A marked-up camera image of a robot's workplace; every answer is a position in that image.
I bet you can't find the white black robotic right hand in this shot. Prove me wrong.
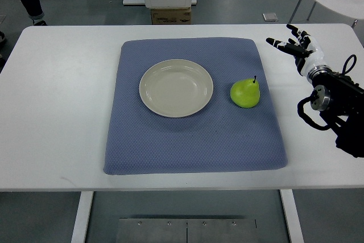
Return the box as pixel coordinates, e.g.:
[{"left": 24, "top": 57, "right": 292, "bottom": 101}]
[{"left": 266, "top": 24, "right": 328, "bottom": 81}]

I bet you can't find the green pear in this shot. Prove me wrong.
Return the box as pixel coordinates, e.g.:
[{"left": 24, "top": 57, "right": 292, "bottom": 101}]
[{"left": 230, "top": 76, "right": 260, "bottom": 108}]

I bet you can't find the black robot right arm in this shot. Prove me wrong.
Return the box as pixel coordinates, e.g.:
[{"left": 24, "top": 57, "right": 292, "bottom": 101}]
[{"left": 297, "top": 65, "right": 363, "bottom": 158}]

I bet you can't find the small grey floor plate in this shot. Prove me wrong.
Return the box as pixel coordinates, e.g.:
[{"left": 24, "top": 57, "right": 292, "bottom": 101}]
[{"left": 262, "top": 13, "right": 278, "bottom": 22}]

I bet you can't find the beige round plate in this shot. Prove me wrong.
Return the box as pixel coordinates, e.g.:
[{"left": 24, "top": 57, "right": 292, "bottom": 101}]
[{"left": 139, "top": 59, "right": 214, "bottom": 118}]

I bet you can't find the blue textured mat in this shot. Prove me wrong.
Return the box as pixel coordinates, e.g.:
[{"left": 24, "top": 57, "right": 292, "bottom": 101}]
[{"left": 102, "top": 36, "right": 288, "bottom": 176}]

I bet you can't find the cardboard box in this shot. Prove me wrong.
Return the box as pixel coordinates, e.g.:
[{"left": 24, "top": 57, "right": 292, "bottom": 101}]
[{"left": 150, "top": 7, "right": 192, "bottom": 25}]

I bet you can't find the white table right leg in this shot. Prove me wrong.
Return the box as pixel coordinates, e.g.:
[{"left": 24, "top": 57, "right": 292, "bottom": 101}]
[{"left": 279, "top": 189, "right": 304, "bottom": 243}]

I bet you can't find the white table leg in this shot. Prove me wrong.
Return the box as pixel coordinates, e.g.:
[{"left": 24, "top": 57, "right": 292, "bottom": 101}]
[
  {"left": 279, "top": 189, "right": 304, "bottom": 243},
  {"left": 71, "top": 191, "right": 94, "bottom": 243}
]

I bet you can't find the white table left leg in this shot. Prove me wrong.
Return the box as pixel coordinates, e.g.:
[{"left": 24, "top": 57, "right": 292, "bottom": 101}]
[{"left": 71, "top": 191, "right": 94, "bottom": 243}]

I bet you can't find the black cable loop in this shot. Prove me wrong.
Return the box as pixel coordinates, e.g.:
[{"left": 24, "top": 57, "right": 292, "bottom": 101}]
[{"left": 342, "top": 54, "right": 358, "bottom": 76}]

